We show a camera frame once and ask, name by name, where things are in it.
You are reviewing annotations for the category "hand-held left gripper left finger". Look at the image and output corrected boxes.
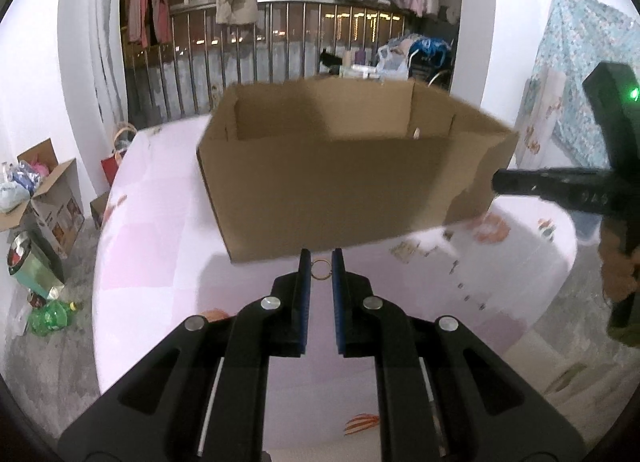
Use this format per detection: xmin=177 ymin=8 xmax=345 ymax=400
xmin=59 ymin=248 xmax=312 ymax=462

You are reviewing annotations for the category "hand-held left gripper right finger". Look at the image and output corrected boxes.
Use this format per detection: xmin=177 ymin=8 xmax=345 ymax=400
xmin=331 ymin=248 xmax=586 ymax=462

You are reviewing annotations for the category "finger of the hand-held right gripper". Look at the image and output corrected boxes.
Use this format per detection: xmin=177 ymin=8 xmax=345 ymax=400
xmin=492 ymin=167 xmax=617 ymax=215

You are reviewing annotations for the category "brown cardboard box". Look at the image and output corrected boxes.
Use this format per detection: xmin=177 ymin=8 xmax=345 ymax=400
xmin=196 ymin=78 xmax=521 ymax=264

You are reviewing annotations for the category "person's right hand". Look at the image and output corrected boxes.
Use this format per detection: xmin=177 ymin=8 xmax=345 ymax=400
xmin=600 ymin=221 xmax=636 ymax=301

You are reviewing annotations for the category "printed foam board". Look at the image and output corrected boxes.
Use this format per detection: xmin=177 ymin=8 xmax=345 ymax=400
xmin=515 ymin=64 xmax=568 ymax=170

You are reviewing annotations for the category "wheelchair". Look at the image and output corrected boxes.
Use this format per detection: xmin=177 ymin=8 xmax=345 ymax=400
xmin=407 ymin=36 xmax=458 ymax=92

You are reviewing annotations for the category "pink printed tablecloth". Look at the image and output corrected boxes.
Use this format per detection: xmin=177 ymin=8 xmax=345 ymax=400
xmin=92 ymin=119 xmax=578 ymax=449

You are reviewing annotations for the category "blue bag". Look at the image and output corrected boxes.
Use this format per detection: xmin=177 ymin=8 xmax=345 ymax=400
xmin=407 ymin=36 xmax=453 ymax=62

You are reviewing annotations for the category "white plastic bag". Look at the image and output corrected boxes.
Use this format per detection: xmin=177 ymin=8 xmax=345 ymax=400
xmin=376 ymin=44 xmax=411 ymax=82

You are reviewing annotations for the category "small brown box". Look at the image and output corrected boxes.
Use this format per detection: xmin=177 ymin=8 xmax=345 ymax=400
xmin=90 ymin=192 xmax=113 ymax=230

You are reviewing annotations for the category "red gift bag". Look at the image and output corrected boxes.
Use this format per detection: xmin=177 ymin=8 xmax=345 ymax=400
xmin=100 ymin=126 xmax=138 ymax=187

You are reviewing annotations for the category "green plastic bottle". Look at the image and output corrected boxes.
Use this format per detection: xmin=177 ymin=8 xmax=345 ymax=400
xmin=27 ymin=299 xmax=82 ymax=336

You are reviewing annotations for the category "metal balcony railing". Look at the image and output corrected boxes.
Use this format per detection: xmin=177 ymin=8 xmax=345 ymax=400
xmin=122 ymin=0 xmax=416 ymax=125

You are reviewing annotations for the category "open printed cardboard box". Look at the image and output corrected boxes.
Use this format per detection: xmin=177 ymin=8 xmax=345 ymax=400
xmin=0 ymin=138 xmax=86 ymax=260

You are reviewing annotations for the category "green metal tin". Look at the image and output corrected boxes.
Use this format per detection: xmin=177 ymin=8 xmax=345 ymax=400
xmin=6 ymin=231 xmax=66 ymax=295

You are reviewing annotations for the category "tied plastic bag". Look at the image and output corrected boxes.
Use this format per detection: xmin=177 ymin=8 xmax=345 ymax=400
xmin=0 ymin=162 xmax=33 ymax=215

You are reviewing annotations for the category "white curtain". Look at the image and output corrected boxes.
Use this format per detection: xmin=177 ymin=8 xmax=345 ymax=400
xmin=57 ymin=0 xmax=131 ymax=127

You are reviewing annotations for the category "floral wall cloth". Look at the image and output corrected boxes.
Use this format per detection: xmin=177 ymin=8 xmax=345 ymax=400
xmin=530 ymin=0 xmax=640 ymax=170

